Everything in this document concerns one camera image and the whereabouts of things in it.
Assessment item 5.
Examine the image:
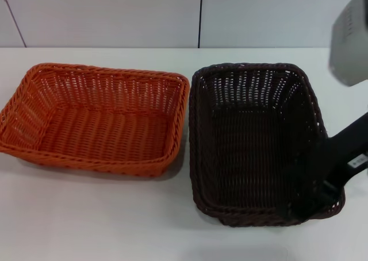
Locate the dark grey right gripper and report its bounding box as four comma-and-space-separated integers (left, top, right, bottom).
328, 0, 368, 87

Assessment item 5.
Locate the dark brown woven plastic basket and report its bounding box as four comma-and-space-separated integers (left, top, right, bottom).
188, 62, 347, 228

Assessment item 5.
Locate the orange woven plastic basket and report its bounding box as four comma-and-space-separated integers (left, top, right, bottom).
0, 62, 190, 179

